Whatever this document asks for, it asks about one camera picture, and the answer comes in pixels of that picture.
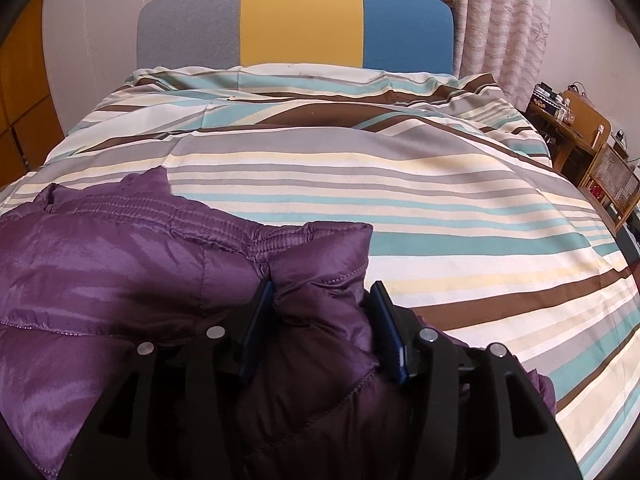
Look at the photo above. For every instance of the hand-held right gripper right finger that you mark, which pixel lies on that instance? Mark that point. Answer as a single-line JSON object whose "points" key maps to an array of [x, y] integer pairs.
{"points": [[387, 335]]}

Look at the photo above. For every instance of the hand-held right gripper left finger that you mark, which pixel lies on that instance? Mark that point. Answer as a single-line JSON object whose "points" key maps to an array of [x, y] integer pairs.
{"points": [[257, 330]]}

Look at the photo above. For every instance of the purple down jacket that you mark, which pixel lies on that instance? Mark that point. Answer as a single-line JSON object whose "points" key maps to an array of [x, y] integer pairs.
{"points": [[125, 270]]}

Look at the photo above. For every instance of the striped duvet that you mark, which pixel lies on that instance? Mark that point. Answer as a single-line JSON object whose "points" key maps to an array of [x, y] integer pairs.
{"points": [[400, 185]]}

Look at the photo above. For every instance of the wooden desk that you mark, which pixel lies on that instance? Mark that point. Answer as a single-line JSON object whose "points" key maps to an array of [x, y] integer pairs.
{"points": [[565, 135]]}

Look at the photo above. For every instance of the wooden rattan chair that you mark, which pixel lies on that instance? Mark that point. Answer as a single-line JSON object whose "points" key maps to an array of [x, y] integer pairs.
{"points": [[615, 185]]}

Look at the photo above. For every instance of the blue white box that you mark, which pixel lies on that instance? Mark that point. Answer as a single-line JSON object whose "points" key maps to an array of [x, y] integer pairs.
{"points": [[542, 96]]}

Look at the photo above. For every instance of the rounded wooden board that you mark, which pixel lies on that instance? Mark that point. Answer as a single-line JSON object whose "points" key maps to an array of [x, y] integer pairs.
{"points": [[587, 117]]}

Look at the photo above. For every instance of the grey yellow blue headboard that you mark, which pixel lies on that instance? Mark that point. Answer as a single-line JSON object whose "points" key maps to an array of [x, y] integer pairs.
{"points": [[300, 20]]}

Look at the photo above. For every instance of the patterned white curtain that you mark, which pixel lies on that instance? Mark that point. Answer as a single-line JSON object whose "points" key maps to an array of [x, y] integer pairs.
{"points": [[500, 35]]}

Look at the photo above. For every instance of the wooden wardrobe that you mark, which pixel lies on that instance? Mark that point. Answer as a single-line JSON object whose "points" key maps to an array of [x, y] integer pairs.
{"points": [[25, 85]]}

